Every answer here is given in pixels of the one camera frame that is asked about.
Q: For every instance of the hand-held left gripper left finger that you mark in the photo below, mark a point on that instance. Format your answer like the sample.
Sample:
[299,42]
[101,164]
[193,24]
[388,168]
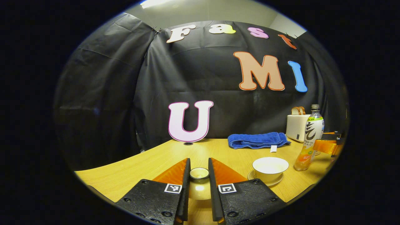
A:
[185,200]

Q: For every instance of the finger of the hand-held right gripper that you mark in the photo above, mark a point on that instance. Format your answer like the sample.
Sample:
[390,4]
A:
[325,146]
[331,136]

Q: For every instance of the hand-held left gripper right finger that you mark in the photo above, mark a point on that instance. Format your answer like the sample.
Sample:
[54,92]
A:
[214,200]

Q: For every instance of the white teacup lid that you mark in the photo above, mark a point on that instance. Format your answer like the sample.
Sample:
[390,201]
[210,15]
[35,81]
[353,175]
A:
[199,187]

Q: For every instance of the labelled plastic water bottle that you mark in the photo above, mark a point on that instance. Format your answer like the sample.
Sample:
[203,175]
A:
[311,131]

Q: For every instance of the white teacup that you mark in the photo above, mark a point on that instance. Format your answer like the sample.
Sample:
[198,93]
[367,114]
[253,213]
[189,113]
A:
[270,170]

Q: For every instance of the white toaster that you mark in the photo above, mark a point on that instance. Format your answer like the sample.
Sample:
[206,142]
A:
[295,128]

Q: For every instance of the toast bread slice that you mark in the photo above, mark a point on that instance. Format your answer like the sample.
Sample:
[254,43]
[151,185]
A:
[302,110]
[295,110]

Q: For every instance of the white saucer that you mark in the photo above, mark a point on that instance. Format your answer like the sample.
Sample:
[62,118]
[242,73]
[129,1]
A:
[251,178]

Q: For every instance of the blue towel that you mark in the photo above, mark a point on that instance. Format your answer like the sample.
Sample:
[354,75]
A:
[256,139]

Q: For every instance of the black backdrop cloth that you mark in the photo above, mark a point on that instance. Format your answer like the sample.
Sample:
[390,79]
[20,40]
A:
[125,93]

